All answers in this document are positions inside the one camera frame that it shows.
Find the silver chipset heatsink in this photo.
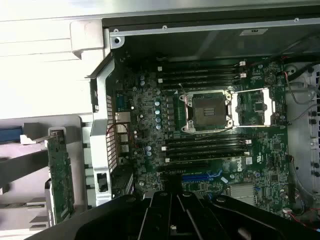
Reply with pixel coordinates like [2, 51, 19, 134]
[229, 184, 257, 201]

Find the green motherboard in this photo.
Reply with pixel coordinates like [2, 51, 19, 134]
[113, 58, 297, 221]

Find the blue expansion slot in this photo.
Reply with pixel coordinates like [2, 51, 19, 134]
[181, 174, 210, 183]

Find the grey parts rack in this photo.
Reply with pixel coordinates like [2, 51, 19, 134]
[0, 117, 90, 235]

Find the long black expansion slot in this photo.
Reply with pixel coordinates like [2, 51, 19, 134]
[159, 162, 210, 172]

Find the grey metal PC case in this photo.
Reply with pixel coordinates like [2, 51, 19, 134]
[84, 11, 320, 240]

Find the metal rear port block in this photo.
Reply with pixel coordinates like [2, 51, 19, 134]
[114, 111, 132, 160]

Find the CPU socket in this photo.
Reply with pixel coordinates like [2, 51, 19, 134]
[178, 88, 236, 135]

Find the blue plastic piece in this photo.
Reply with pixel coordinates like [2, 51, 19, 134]
[0, 126, 24, 142]

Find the grey corner block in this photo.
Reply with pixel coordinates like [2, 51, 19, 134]
[69, 19, 105, 60]

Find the white case sticker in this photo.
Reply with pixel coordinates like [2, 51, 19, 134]
[239, 27, 269, 37]

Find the thin red wire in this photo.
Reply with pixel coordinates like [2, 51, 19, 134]
[291, 212, 320, 235]

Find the twisted red black wire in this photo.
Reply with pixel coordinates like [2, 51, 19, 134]
[106, 121, 137, 150]

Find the grey wire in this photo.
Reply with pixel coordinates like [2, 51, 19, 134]
[284, 74, 320, 106]

